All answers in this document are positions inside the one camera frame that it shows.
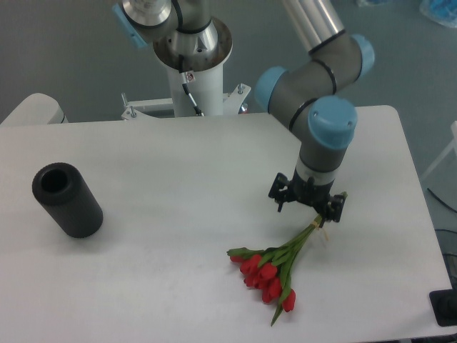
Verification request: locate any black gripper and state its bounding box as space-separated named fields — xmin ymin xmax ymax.
xmin=268 ymin=172 xmax=345 ymax=228

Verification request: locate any red tulip bouquet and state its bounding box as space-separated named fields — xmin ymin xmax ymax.
xmin=226 ymin=215 xmax=323 ymax=325

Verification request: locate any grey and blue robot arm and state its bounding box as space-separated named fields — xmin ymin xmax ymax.
xmin=113 ymin=1 xmax=375 ymax=222

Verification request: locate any black device at table edge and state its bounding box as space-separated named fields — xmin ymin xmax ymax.
xmin=429 ymin=289 xmax=456 ymax=327

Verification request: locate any blue plastic bag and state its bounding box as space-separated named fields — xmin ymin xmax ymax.
xmin=419 ymin=0 xmax=456 ymax=29

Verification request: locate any black ribbed cylinder vase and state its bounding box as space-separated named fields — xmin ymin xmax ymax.
xmin=32 ymin=162 xmax=104 ymax=239

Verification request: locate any white rounded chair back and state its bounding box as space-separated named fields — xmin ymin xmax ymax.
xmin=1 ymin=93 xmax=69 ymax=127

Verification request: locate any white pedestal base frame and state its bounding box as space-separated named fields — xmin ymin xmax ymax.
xmin=121 ymin=84 xmax=251 ymax=121

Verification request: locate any black pedestal cable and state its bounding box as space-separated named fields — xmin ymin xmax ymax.
xmin=177 ymin=53 xmax=205 ymax=117

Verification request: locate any black floor cable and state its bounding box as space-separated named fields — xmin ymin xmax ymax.
xmin=426 ymin=187 xmax=457 ymax=212

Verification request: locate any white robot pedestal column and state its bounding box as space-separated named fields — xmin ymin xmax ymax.
xmin=153 ymin=17 xmax=233 ymax=117

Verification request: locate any white frame at right edge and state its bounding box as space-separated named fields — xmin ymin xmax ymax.
xmin=419 ymin=121 xmax=456 ymax=182

